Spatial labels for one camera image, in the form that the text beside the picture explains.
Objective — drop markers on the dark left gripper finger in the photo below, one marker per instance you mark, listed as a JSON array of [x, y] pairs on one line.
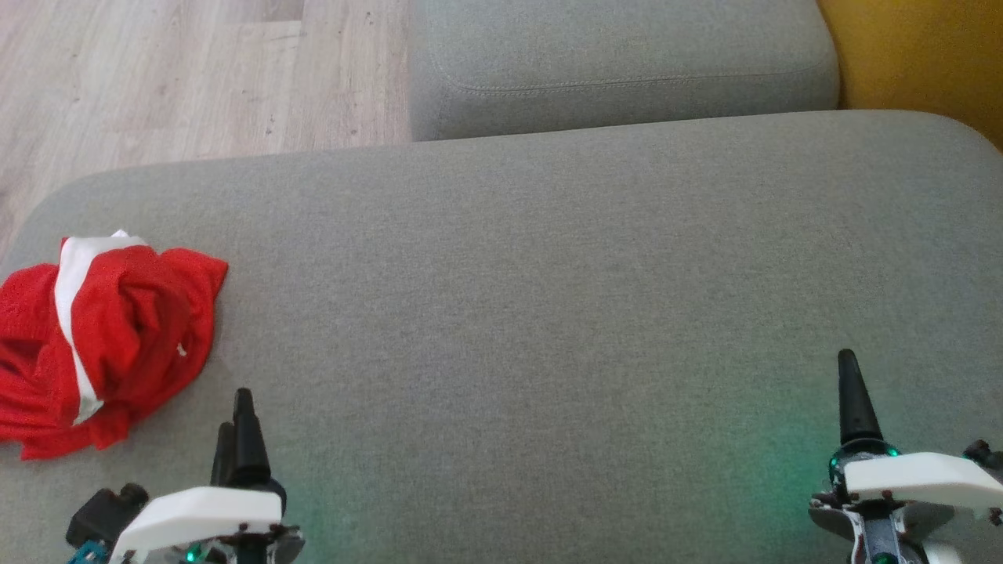
[[222, 458], [249, 446]]

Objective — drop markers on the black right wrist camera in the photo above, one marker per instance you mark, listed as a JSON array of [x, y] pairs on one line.
[[983, 454]]

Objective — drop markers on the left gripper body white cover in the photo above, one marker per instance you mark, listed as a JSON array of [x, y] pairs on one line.
[[204, 513]]

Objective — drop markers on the large yellow sofa backrest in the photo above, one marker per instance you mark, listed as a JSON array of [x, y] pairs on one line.
[[925, 55]]

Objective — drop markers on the large grey sofa seat cushion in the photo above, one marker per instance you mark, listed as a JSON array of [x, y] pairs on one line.
[[509, 313]]

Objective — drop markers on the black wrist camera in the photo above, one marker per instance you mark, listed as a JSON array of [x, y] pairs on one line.
[[983, 454], [102, 513]]

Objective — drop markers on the red basketball jersey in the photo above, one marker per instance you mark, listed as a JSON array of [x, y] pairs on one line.
[[133, 313]]

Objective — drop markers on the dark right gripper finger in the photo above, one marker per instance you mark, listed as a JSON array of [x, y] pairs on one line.
[[856, 407]]

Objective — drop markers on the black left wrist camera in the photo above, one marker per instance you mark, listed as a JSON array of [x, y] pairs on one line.
[[102, 513]]

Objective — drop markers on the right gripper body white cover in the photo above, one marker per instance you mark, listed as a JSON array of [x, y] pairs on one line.
[[917, 478]]

